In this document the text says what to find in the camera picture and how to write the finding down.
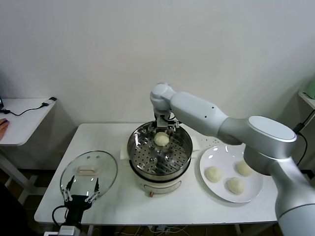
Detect person's hand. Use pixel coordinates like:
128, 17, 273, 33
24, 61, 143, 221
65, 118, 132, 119
0, 118, 11, 141

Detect white shelf table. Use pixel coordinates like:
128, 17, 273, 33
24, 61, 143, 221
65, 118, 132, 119
297, 89, 315, 110

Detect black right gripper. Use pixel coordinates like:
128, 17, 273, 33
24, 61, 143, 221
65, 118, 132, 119
154, 111, 180, 136

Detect pale green container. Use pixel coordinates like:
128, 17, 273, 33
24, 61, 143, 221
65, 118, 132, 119
303, 76, 315, 99

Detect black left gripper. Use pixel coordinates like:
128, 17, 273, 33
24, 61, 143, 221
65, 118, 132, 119
61, 175, 100, 227

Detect white steamed baozi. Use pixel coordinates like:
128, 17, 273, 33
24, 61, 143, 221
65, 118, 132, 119
236, 161, 254, 177
205, 166, 223, 184
225, 177, 246, 196
154, 132, 170, 148

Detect white cable bundle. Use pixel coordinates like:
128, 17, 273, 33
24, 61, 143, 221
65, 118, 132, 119
115, 225, 197, 236

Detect black cable with adapter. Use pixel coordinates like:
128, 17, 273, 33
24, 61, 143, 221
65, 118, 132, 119
0, 97, 58, 118

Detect glass lid with beige handle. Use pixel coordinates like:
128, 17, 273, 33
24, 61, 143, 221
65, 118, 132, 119
60, 150, 118, 204

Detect stainless steel steamer basket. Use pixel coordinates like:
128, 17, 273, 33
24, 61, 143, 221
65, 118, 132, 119
127, 121, 193, 176

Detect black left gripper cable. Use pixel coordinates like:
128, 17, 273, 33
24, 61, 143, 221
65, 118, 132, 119
52, 206, 69, 226

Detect white round plate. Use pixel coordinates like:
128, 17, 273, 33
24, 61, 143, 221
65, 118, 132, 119
199, 145, 263, 204

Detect black power adapter cable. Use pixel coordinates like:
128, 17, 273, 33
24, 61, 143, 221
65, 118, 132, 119
294, 115, 315, 170

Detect white side table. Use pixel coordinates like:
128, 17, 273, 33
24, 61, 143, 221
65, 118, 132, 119
0, 98, 57, 206

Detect white electric cooking pot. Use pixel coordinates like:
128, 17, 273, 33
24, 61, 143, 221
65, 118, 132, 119
120, 136, 201, 198

